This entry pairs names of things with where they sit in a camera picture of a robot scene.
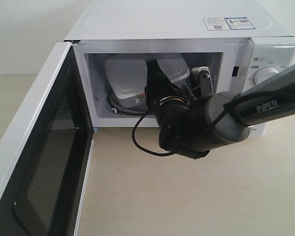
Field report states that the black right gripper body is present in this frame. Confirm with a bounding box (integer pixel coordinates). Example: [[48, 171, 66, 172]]
[[144, 82, 200, 128]]

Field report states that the white plastic food container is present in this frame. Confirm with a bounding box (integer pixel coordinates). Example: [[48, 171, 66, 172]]
[[105, 53, 190, 109]]

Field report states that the white microwave door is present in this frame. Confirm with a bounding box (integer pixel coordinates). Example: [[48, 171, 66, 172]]
[[0, 41, 94, 236]]

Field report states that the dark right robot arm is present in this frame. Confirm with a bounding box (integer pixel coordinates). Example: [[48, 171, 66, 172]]
[[145, 59, 295, 159]]

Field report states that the printed paper instruction sheet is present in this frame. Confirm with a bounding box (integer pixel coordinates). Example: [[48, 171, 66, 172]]
[[203, 17, 255, 30]]

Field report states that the white microwave oven body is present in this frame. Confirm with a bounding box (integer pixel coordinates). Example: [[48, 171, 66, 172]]
[[65, 0, 295, 127]]

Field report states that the upper white control knob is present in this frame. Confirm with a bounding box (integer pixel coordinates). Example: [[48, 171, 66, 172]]
[[253, 66, 279, 85]]

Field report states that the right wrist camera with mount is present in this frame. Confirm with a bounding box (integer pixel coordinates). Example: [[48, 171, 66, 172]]
[[190, 66, 213, 97]]

